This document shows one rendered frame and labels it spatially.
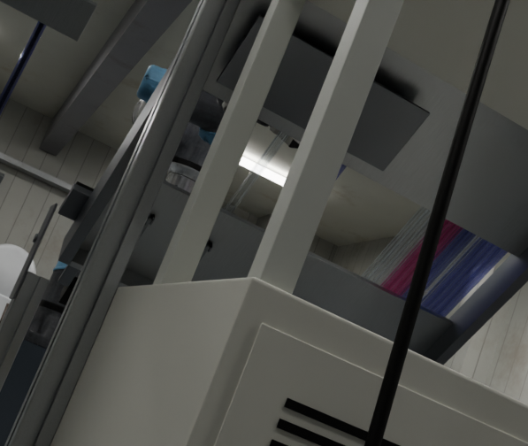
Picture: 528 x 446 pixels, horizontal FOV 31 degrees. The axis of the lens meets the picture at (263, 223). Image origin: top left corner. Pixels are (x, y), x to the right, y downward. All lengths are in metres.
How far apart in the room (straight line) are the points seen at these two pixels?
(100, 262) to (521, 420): 0.51
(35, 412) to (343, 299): 0.75
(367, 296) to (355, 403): 0.95
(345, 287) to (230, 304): 0.96
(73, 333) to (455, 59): 0.54
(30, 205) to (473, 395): 9.79
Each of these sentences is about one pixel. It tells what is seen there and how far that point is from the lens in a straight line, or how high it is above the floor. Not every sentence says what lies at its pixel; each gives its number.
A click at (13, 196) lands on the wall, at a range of 10.47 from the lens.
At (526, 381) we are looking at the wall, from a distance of 6.98.
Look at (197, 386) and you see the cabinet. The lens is 0.71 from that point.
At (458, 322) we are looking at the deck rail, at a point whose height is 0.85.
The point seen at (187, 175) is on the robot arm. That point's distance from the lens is 2.23.
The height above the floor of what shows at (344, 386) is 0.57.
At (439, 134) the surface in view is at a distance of 1.50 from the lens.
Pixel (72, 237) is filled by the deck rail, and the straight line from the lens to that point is 1.56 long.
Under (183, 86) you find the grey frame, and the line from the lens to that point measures 1.15.
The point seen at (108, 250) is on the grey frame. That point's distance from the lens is 1.09.
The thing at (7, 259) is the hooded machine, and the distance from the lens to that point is 9.50.
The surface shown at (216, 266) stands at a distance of 1.63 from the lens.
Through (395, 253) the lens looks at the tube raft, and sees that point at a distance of 1.64.
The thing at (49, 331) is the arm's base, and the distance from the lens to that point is 2.15.
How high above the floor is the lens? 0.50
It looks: 13 degrees up
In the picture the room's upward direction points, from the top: 22 degrees clockwise
